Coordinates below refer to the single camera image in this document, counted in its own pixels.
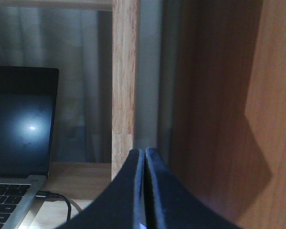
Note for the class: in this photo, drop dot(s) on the wooden shelf unit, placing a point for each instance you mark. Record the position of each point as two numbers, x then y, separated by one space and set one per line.
203 80

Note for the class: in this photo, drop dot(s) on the silver laptop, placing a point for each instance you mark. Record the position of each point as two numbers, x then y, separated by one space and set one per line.
27 109

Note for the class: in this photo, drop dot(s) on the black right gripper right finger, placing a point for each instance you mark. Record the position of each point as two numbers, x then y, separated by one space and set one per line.
169 205

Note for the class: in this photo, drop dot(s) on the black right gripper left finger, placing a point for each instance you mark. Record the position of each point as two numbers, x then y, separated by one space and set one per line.
119 205

